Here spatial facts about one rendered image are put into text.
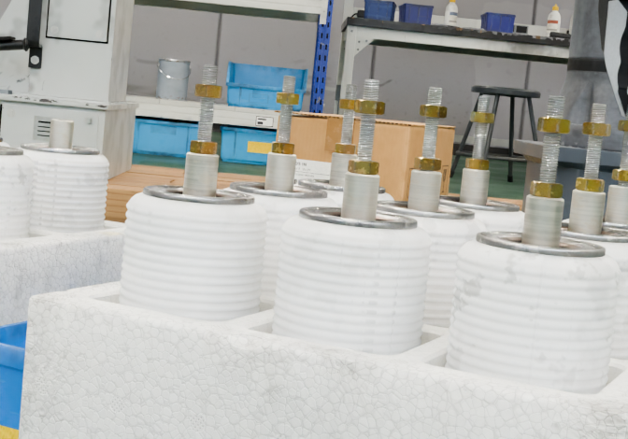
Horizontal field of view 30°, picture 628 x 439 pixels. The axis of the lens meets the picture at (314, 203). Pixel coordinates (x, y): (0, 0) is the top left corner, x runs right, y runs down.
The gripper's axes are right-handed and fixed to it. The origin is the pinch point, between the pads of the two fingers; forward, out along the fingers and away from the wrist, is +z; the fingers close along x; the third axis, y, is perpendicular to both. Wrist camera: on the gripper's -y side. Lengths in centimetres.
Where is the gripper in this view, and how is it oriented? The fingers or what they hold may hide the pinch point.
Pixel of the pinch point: (626, 100)
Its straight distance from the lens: 93.2
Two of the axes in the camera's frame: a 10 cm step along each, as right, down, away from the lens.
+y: 9.3, 0.6, 3.5
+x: -3.5, -1.2, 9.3
